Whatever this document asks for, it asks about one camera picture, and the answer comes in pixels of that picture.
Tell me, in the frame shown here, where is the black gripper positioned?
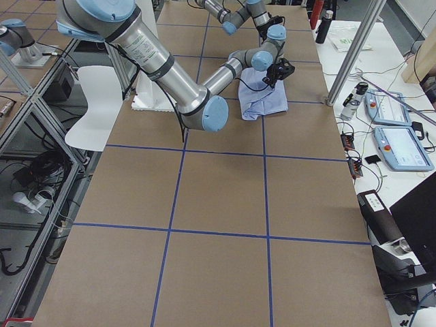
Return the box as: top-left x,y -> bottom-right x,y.
262,64 -> 281,89

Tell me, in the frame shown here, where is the light blue striped shirt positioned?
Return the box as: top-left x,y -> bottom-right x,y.
238,67 -> 288,121

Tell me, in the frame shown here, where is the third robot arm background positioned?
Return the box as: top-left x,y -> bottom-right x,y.
1,18 -> 52,68

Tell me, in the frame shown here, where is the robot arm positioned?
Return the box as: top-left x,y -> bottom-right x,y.
195,0 -> 273,35
57,0 -> 293,132

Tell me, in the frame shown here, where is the black thermos bottle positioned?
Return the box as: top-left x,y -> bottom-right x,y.
315,10 -> 334,44

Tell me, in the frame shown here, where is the clear water bottle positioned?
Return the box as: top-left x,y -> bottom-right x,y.
340,82 -> 369,121

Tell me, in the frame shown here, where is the upper teach pendant tablet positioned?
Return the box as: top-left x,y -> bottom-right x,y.
364,89 -> 411,126

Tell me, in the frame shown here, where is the teach pendant tablet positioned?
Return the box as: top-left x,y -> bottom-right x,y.
373,126 -> 434,172
364,89 -> 411,126

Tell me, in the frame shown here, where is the lower teach pendant tablet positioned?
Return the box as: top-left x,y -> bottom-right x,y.
373,126 -> 434,172

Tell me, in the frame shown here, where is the white plastic chair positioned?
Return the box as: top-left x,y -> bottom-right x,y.
65,65 -> 123,152

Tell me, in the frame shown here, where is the black monitor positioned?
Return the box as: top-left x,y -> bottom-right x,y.
390,174 -> 436,272

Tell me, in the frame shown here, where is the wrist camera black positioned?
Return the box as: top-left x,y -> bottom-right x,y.
276,58 -> 295,80
268,16 -> 285,25

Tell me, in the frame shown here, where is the aluminium frame post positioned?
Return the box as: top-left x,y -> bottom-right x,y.
326,0 -> 386,106

